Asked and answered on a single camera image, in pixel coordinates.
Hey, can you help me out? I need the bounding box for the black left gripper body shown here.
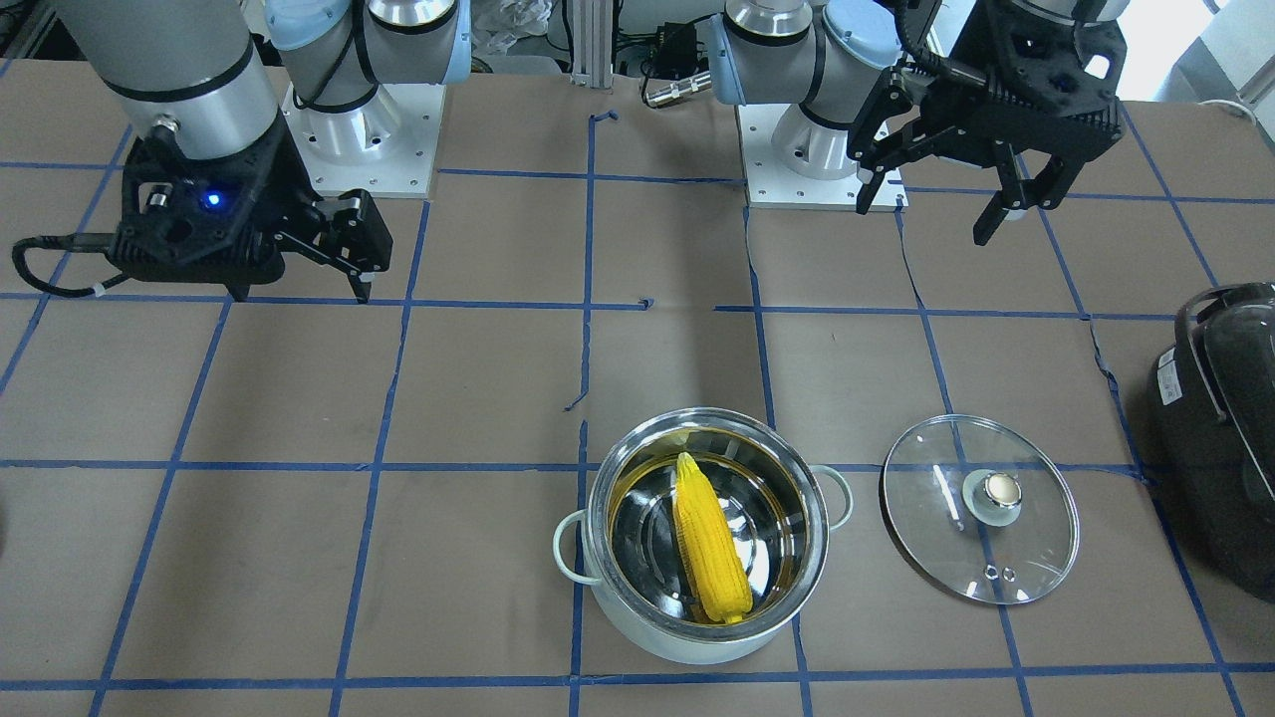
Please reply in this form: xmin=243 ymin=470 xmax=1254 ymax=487
xmin=915 ymin=1 xmax=1128 ymax=168

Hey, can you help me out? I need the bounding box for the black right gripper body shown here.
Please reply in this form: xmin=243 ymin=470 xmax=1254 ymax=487
xmin=106 ymin=125 xmax=320 ymax=300

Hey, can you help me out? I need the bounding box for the glass pot lid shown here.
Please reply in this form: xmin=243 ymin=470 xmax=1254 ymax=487
xmin=880 ymin=415 xmax=1081 ymax=606

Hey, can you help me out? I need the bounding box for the yellow corn cob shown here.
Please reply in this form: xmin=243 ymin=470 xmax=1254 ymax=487
xmin=673 ymin=452 xmax=754 ymax=625

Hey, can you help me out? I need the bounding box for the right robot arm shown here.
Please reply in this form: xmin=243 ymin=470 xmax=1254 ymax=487
xmin=11 ymin=1 xmax=472 ymax=304

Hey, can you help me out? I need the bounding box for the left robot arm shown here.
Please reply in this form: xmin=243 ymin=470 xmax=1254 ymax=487
xmin=708 ymin=1 xmax=1128 ymax=246

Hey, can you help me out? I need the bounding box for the black rice cooker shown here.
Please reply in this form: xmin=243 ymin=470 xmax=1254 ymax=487
xmin=1148 ymin=281 xmax=1274 ymax=600

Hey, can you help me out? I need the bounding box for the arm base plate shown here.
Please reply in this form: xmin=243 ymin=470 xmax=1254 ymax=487
xmin=736 ymin=105 xmax=867 ymax=212
xmin=281 ymin=85 xmax=448 ymax=199

